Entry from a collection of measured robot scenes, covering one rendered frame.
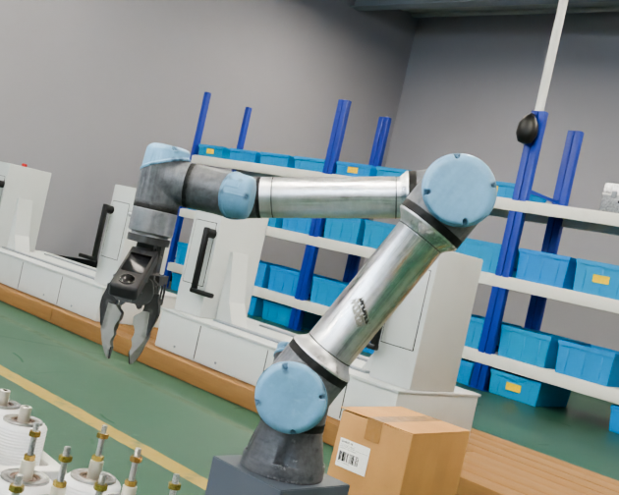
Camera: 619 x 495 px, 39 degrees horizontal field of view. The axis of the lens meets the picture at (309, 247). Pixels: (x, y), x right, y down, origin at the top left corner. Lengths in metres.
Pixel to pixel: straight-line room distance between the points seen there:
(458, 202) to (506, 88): 9.55
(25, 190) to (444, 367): 3.37
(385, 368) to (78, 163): 5.76
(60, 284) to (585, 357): 3.20
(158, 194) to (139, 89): 7.51
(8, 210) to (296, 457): 4.49
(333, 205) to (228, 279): 2.60
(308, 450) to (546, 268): 4.50
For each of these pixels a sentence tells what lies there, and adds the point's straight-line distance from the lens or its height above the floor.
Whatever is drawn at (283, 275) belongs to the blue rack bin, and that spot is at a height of 0.41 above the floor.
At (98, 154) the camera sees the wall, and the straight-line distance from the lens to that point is 8.71.
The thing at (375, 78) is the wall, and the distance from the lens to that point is 11.37.
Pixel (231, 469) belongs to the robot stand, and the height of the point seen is 0.29.
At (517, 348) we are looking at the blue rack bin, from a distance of 5.97.
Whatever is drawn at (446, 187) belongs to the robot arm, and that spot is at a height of 0.84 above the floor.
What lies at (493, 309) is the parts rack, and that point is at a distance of 6.03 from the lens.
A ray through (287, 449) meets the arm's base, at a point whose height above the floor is 0.35.
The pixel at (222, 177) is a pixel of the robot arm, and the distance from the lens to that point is 1.42.
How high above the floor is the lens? 0.71
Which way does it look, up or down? level
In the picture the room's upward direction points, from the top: 13 degrees clockwise
